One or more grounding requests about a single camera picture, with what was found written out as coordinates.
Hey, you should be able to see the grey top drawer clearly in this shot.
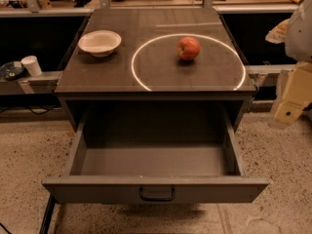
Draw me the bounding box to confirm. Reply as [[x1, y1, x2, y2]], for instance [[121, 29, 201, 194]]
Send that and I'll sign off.
[[43, 101, 268, 204]]

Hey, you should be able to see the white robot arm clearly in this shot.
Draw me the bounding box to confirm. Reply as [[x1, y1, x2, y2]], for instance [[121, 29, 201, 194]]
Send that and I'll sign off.
[[265, 0, 312, 129]]

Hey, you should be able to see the red apple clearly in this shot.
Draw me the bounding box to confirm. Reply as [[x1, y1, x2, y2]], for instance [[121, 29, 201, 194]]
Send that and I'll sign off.
[[177, 37, 201, 61]]

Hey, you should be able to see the white paper bowl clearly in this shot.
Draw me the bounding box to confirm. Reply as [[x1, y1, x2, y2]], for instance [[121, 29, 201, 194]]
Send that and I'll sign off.
[[78, 30, 122, 58]]

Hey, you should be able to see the white paper cup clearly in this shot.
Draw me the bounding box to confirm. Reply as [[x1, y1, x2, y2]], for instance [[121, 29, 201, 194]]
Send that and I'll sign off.
[[21, 56, 42, 77]]

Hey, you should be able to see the dark small dish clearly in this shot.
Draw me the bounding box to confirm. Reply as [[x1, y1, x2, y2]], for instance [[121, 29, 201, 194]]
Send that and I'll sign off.
[[0, 61, 25, 81]]

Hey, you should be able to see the black drawer handle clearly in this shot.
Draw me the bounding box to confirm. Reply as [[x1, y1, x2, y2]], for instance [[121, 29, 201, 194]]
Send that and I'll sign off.
[[139, 187, 176, 202]]

